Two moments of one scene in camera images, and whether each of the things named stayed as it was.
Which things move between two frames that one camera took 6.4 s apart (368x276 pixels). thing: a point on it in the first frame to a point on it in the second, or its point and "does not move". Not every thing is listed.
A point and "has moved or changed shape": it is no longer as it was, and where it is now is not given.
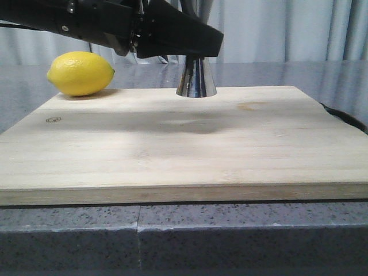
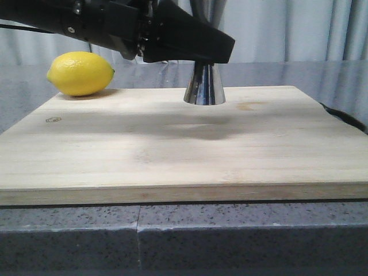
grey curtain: [253, 31] does not move
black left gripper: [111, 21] does not move
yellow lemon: [80, 73] does not move
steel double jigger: [195, 80] has moved or changed shape
